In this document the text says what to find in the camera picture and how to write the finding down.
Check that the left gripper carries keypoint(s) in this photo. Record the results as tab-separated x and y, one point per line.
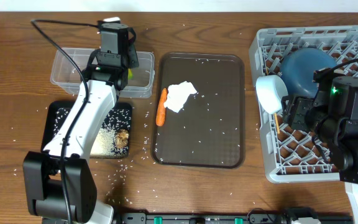
132	58

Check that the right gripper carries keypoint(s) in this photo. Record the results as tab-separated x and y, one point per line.
291	109

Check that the wooden chopstick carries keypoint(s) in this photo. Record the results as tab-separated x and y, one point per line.
276	123

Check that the yellow green snack wrapper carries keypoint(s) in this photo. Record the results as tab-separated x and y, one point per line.
130	74

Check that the light blue rice bowl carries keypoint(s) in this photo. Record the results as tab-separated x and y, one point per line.
270	90

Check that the dark blue plate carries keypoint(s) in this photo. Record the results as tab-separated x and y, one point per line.
298	68

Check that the white napkin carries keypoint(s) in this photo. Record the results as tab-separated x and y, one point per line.
178	94

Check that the orange carrot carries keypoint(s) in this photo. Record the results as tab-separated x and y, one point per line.
161	110

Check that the brown food scrap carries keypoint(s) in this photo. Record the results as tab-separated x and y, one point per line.
121	138

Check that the pile of white rice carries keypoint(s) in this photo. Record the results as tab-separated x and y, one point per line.
104	145

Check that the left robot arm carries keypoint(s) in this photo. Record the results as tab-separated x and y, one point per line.
59	185

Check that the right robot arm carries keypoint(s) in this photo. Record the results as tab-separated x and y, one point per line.
332	116

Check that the grey dishwasher rack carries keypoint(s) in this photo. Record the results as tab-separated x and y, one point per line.
291	156

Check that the clear plastic bin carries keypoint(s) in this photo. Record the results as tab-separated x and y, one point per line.
66	77

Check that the brown serving tray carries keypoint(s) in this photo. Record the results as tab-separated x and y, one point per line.
209	131

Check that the black plastic tray bin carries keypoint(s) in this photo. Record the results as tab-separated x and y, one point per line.
57	113

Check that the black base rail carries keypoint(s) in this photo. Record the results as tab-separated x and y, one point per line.
143	218

